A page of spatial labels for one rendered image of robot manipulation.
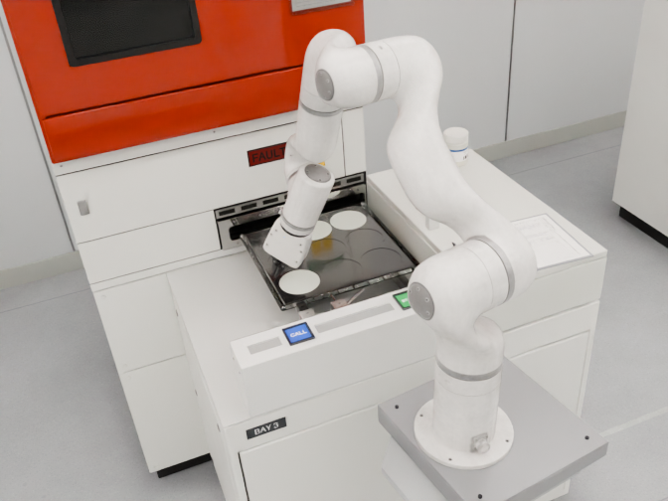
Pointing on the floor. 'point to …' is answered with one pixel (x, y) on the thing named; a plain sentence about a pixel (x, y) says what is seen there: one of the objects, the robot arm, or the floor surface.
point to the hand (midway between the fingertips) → (277, 268)
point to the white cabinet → (307, 443)
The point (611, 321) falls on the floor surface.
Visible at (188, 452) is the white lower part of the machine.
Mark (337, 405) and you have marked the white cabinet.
